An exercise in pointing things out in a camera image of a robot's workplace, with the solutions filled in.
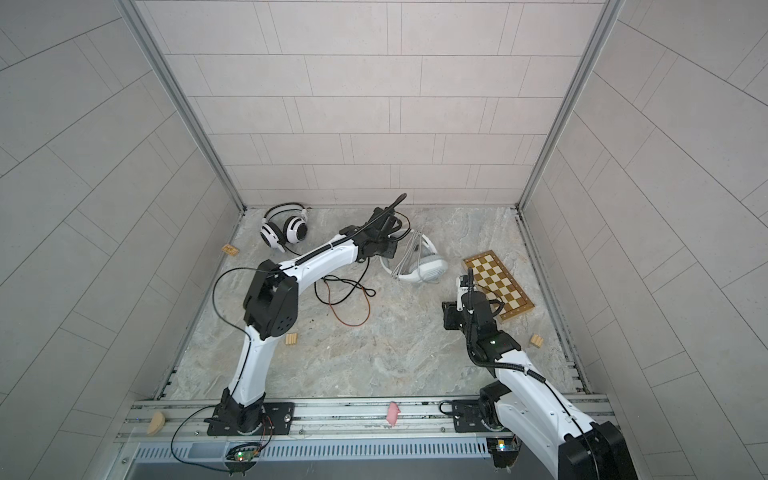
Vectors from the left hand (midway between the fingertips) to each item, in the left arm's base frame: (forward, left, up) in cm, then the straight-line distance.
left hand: (397, 237), depth 95 cm
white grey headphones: (-12, -5, +6) cm, 15 cm away
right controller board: (-54, -25, -9) cm, 60 cm away
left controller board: (-56, +32, -5) cm, 65 cm away
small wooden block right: (-30, -39, -8) cm, 50 cm away
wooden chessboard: (-11, -30, -5) cm, 32 cm away
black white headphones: (+4, +35, -2) cm, 35 cm away
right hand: (-21, -14, -4) cm, 25 cm away
